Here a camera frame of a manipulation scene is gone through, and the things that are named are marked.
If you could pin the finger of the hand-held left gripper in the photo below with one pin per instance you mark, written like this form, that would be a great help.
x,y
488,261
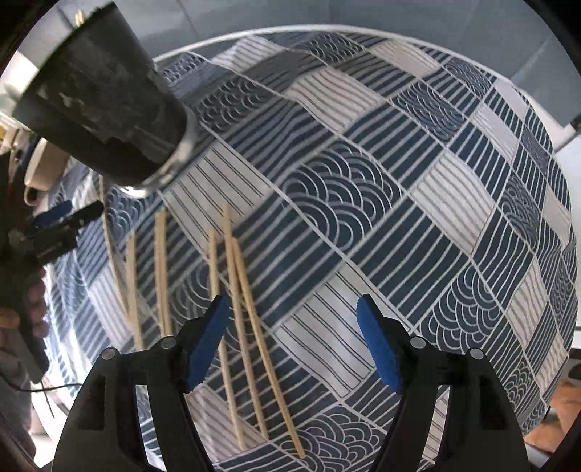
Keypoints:
x,y
52,214
84,215

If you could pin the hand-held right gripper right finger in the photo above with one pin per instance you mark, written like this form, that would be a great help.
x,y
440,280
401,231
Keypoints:
x,y
379,349

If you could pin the person's left forearm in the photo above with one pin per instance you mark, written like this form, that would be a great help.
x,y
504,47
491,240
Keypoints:
x,y
13,395

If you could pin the wooden chopstick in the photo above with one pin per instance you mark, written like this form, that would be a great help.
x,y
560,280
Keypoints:
x,y
226,222
213,258
265,340
132,281
161,263

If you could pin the dark metal cup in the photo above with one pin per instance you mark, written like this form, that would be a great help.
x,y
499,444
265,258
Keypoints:
x,y
104,100

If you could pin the blue white patterned tablecloth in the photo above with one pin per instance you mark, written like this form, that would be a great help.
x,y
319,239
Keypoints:
x,y
363,181

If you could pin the beige ceramic mug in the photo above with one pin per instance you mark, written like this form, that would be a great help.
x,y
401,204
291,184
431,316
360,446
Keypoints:
x,y
43,172

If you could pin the person's left hand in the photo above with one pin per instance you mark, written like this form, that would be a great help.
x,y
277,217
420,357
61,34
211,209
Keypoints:
x,y
37,308

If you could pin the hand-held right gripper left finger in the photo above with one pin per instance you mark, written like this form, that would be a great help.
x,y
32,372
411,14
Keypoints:
x,y
206,345

